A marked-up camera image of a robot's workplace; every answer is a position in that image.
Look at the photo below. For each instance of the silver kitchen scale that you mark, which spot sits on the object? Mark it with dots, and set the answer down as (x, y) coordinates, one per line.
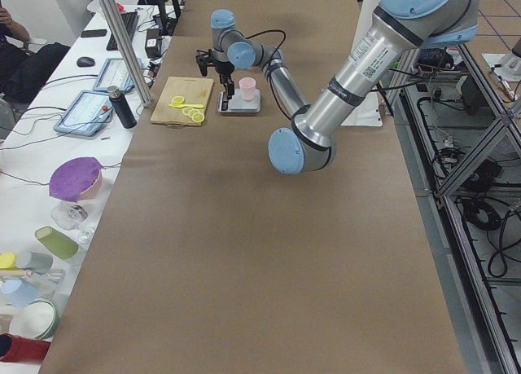
(237, 104)

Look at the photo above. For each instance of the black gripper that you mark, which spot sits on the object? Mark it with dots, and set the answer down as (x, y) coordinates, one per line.
(223, 68)

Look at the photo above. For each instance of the purple cloth on bowl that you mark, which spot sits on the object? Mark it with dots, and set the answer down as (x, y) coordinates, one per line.
(76, 180)

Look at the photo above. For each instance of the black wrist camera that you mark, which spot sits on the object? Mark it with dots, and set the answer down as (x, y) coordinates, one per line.
(204, 61)

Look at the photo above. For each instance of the aluminium frame post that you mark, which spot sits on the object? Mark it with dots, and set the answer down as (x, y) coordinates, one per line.
(118, 30)

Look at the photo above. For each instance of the green cup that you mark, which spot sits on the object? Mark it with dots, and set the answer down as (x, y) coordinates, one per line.
(56, 242)

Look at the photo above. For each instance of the pink cup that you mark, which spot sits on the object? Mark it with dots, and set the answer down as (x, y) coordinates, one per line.
(247, 86)

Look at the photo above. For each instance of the black thermos bottle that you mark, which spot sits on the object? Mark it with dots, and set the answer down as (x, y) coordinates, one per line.
(121, 107)

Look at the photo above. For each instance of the light blue cup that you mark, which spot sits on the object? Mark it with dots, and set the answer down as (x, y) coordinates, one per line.
(19, 292)

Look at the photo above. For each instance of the black computer mouse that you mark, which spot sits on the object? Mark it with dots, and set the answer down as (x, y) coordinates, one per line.
(85, 62)

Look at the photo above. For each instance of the grey cup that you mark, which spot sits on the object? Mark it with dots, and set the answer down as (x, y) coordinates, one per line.
(34, 261)

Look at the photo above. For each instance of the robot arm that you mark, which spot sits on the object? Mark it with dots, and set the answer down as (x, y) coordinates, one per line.
(397, 26)

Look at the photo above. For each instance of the wine glass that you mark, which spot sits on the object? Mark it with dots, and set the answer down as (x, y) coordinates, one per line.
(71, 217)

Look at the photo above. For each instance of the white green bowl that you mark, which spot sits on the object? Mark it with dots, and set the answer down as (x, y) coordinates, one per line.
(37, 320)

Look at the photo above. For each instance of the black smartphone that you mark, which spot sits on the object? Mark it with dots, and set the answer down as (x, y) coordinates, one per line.
(93, 33)

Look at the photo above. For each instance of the wooden cutting board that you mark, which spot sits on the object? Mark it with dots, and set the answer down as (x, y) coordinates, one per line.
(193, 89)

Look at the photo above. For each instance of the seated person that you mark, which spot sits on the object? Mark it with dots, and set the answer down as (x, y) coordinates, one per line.
(24, 74)

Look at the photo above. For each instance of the red cylinder container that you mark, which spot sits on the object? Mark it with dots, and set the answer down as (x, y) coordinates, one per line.
(17, 349)

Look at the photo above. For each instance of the yellow cup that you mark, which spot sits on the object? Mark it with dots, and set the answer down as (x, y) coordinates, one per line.
(8, 261)

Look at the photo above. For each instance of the black power adapter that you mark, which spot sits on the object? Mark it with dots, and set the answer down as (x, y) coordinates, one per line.
(153, 43)

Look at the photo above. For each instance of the blue teach pendant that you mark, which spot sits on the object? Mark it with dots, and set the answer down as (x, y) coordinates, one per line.
(113, 73)
(88, 113)

